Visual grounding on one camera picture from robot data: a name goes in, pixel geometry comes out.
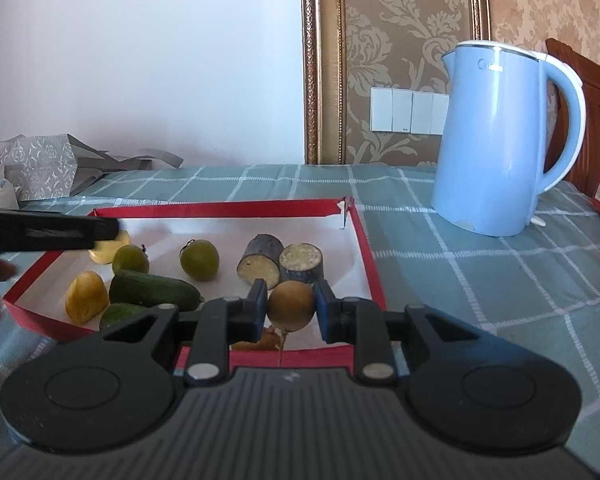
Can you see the ornate gold wall frame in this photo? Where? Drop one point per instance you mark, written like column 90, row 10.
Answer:
column 320, row 60

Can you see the green cucumber piece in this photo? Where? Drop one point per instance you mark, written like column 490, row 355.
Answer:
column 155, row 290
column 120, row 315

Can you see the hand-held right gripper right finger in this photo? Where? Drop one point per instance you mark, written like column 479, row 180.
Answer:
column 327, row 312

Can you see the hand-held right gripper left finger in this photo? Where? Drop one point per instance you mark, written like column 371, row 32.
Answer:
column 255, row 310

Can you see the white wall switch panel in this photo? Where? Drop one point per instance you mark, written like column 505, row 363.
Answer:
column 405, row 110

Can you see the yellow mango piece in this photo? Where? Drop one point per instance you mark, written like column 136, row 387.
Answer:
column 115, row 252
column 86, row 299

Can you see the shallow red cardboard box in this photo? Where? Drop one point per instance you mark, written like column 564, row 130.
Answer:
column 230, row 225

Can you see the green mandarin orange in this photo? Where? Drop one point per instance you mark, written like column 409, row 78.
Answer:
column 200, row 260
column 130, row 260

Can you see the dark sugarcane piece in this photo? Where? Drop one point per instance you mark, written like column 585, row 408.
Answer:
column 259, row 265
column 302, row 262

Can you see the grey patterned gift bag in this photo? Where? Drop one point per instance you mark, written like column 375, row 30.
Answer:
column 40, row 165

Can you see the light blue electric kettle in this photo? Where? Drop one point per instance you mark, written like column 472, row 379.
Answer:
column 490, row 150

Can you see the brown longan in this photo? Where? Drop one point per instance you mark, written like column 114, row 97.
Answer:
column 291, row 306
column 265, row 342

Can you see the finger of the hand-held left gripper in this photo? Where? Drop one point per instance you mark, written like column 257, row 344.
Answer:
column 45, row 231

